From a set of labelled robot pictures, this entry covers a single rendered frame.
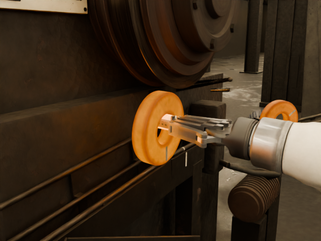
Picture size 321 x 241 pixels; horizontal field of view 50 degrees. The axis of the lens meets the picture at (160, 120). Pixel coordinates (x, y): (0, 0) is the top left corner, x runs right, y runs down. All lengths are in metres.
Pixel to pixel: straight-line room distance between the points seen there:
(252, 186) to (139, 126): 0.62
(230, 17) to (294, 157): 0.48
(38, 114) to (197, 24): 0.37
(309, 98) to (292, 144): 3.07
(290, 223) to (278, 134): 1.55
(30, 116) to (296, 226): 1.69
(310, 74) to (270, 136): 3.04
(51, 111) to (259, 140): 0.39
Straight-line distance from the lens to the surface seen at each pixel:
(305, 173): 0.58
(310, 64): 3.61
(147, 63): 0.75
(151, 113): 0.65
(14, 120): 0.65
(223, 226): 1.99
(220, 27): 0.90
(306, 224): 2.13
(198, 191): 1.06
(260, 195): 1.18
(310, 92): 3.63
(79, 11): 0.79
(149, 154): 0.68
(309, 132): 0.58
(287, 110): 1.34
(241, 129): 0.61
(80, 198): 0.75
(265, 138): 0.59
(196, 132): 0.62
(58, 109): 0.71
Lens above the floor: 1.02
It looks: 14 degrees down
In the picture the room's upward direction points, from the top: straight up
